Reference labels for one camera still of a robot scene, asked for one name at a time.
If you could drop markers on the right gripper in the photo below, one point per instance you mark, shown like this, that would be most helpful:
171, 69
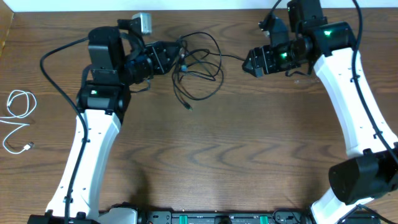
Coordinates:
265, 60

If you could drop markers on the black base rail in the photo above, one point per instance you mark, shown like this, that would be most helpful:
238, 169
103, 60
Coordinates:
280, 216

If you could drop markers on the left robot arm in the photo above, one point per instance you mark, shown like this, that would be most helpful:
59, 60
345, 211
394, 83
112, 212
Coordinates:
119, 58

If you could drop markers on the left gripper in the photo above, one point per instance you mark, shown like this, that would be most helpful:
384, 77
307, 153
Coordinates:
159, 58

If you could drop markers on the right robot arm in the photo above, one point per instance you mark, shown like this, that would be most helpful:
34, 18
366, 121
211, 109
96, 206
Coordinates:
331, 51

